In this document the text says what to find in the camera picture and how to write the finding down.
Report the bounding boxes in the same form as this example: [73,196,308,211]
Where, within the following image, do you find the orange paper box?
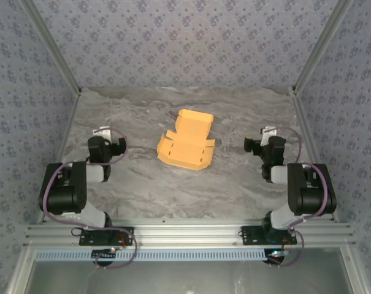
[156,108,216,172]

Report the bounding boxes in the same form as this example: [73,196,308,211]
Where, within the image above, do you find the small black controller board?
[91,248,117,266]
[264,248,288,265]

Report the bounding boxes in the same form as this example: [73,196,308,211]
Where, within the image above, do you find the grey metal sheet panel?
[7,247,367,294]

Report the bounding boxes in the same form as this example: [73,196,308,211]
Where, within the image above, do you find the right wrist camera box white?
[260,126,278,146]

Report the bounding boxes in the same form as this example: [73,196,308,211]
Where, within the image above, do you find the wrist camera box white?
[260,126,278,146]
[92,126,113,138]

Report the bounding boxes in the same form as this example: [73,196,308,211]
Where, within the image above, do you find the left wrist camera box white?
[92,126,113,138]

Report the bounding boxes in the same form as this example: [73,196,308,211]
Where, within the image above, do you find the aluminium table side rail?
[36,90,82,224]
[288,87,339,223]

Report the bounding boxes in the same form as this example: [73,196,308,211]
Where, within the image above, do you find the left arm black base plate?
[78,226,134,246]

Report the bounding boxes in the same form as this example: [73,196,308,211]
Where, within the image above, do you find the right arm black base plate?
[240,225,297,246]

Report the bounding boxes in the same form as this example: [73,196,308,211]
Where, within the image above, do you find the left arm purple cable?
[42,127,139,271]

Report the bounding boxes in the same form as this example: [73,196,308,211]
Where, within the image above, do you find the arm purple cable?
[42,127,139,271]
[264,126,331,268]

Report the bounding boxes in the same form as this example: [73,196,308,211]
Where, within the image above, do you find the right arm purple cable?
[264,126,331,268]

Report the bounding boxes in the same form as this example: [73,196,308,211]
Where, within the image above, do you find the wide aluminium frame beam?
[24,218,356,247]

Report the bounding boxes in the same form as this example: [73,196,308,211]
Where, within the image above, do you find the aluminium frame post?
[291,0,355,92]
[19,0,82,94]

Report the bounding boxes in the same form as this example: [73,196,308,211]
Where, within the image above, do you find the slotted grey cable duct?
[34,248,275,262]

